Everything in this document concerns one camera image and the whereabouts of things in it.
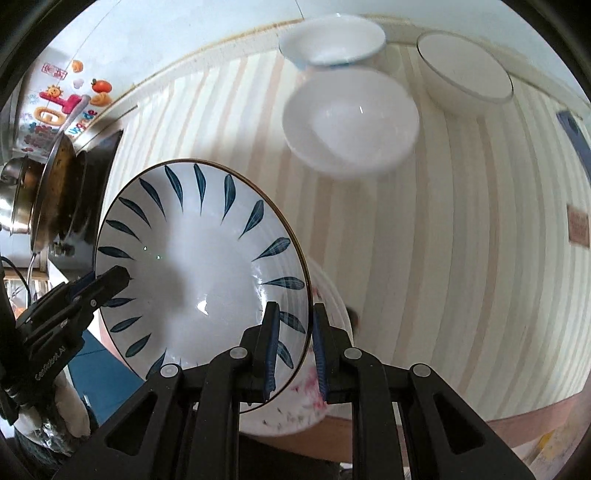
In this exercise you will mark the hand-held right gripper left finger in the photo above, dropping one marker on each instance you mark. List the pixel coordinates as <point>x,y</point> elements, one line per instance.
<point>270,350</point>

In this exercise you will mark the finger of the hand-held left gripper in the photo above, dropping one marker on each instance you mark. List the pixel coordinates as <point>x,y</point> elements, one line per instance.
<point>113,281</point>
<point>74,290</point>

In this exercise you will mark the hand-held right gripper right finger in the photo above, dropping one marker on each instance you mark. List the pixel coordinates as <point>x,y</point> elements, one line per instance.
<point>321,355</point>

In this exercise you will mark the blue leaf pattern plate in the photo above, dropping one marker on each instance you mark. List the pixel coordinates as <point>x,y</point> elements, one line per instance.
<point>194,258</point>

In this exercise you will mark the plain white bowl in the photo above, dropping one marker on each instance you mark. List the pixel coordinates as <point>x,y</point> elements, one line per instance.
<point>351,124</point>

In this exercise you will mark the white bowl blue rim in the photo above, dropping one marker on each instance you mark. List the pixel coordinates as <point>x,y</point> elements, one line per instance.
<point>332,41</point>

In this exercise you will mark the white bowl dark rim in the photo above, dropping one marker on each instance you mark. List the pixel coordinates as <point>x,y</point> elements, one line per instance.
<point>461,69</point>

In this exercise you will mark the person's left hand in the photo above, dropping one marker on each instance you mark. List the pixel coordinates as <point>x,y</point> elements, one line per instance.
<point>71,406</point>

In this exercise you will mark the black gas stove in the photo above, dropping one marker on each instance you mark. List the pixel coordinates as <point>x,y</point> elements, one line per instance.
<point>97,184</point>

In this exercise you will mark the steel steamer pot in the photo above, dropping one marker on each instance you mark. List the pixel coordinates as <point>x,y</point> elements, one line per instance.
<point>21,198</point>

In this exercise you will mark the black wok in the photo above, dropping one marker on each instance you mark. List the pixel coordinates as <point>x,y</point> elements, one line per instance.
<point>60,184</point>

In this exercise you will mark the small brown label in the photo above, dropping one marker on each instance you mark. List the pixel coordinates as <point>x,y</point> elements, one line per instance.
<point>579,226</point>

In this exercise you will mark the blue smartphone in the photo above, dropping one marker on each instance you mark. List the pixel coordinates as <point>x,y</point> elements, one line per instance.
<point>577,134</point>

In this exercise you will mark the colourful wall sticker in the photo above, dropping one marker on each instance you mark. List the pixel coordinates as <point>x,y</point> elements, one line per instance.
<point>60,106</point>

